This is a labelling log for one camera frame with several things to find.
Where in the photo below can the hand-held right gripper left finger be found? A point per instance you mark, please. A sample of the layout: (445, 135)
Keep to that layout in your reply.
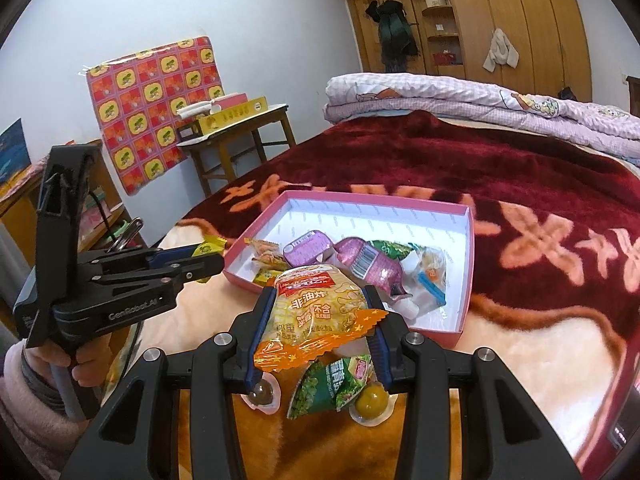
(251, 360)

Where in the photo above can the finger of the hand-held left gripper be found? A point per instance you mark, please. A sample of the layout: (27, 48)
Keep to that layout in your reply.
(170, 257)
(200, 270)

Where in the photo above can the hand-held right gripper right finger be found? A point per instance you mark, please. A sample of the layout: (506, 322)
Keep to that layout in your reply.
(382, 360)

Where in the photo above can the yellow candy packet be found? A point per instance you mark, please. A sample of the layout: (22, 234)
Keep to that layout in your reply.
(212, 246)
(265, 278)

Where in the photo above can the large yellow snack packet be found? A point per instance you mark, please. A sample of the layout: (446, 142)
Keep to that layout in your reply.
(320, 315)

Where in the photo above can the purple snack packet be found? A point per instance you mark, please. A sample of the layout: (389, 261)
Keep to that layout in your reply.
(367, 262)

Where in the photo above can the pink cardboard box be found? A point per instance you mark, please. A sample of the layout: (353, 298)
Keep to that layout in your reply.
(350, 215)

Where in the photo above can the person's left forearm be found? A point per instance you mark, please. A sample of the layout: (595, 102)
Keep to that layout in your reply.
(30, 410)

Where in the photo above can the person's left hand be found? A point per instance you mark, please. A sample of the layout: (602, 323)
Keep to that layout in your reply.
(92, 360)

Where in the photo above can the brown jelly cup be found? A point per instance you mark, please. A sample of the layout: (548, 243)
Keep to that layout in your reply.
(262, 394)

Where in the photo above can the yellow-green jelly cup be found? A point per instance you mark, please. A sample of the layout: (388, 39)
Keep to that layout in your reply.
(372, 400)

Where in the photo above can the metal spring clip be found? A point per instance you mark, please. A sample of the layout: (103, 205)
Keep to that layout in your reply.
(127, 232)

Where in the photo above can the white jelly cup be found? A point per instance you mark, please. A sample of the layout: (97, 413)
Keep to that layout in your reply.
(407, 306)

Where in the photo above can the green pea snack packet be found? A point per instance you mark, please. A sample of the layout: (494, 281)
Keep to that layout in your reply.
(395, 249)
(320, 387)

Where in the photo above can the clear plastic snack packet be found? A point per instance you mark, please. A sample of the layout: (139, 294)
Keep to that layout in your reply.
(430, 265)

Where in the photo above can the small dark box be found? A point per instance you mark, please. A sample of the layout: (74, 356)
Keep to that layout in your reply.
(188, 135)

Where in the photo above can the wooden side table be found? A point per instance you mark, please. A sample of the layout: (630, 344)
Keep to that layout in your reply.
(250, 126)

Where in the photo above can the long yellow box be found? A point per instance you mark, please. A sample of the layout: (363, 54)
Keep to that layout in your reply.
(230, 116)

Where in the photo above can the blue picture board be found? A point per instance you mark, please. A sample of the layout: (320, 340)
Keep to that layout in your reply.
(12, 155)

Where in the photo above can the red floral blanket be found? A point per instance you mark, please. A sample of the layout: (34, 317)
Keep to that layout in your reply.
(500, 170)

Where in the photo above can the folded purple quilt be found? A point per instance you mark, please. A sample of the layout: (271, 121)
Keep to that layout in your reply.
(450, 95)

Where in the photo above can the dark hanging coat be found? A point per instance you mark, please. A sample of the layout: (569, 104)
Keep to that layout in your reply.
(395, 35)

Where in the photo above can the red item on shelf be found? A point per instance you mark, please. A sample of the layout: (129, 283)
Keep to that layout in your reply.
(444, 58)

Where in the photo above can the dark bag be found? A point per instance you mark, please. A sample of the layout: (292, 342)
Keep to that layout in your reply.
(567, 93)

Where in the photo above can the white hanging towel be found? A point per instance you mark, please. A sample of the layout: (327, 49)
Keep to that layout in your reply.
(500, 47)

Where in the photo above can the wooden wardrobe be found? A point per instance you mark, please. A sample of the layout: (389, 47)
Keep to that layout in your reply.
(535, 25)

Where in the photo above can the wooden headboard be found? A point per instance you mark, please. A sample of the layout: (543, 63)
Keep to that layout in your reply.
(634, 85)

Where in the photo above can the pink yellow checkered wall cloth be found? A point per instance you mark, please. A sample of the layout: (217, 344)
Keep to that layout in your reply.
(145, 110)

